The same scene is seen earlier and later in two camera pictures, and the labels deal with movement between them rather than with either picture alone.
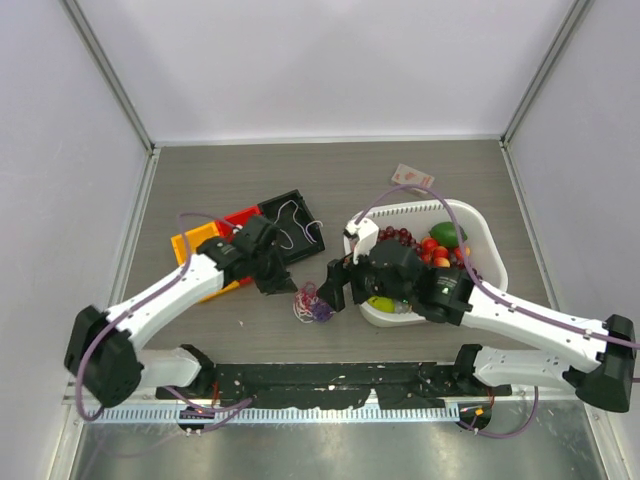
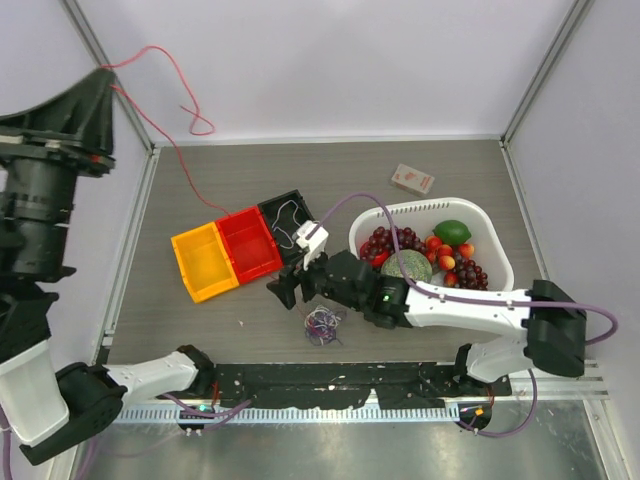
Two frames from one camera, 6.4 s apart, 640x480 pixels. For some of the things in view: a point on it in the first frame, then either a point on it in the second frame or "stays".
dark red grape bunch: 403,236 stays
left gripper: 281,282 -> 85,108
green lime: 444,233 stays
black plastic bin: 298,234 stays
